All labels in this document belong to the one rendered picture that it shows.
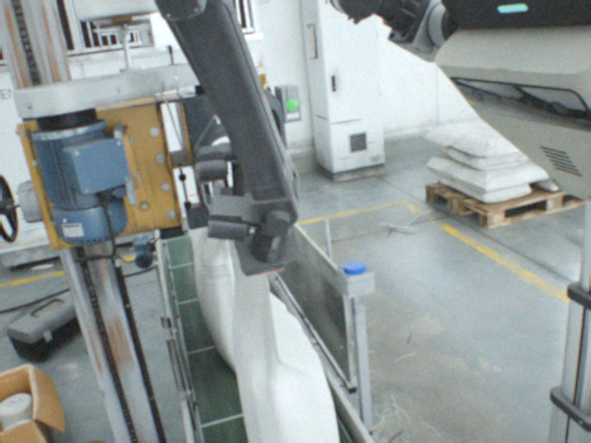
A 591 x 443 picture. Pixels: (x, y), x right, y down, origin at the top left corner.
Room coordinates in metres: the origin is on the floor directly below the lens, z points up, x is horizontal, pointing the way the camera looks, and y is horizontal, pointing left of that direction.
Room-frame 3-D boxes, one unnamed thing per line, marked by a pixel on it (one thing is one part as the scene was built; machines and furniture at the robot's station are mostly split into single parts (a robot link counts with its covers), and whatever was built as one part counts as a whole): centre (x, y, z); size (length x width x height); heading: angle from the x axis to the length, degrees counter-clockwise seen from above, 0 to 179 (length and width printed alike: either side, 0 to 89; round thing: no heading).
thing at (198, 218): (1.30, 0.25, 1.04); 0.08 x 0.06 x 0.05; 105
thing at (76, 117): (1.10, 0.45, 1.35); 0.12 x 0.12 x 0.04
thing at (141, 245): (2.85, 0.91, 0.35); 0.30 x 0.15 x 0.15; 15
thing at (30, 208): (1.27, 0.66, 1.14); 0.11 x 0.06 x 0.11; 15
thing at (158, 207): (1.34, 0.49, 1.18); 0.34 x 0.25 x 0.31; 105
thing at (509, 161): (3.86, -1.44, 0.44); 0.66 x 0.42 x 0.14; 9
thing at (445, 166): (4.05, -1.43, 0.32); 0.67 x 0.42 x 0.14; 109
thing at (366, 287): (1.28, -0.13, 0.81); 0.08 x 0.08 x 0.06; 15
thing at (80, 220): (1.10, 0.45, 1.21); 0.15 x 0.15 x 0.25
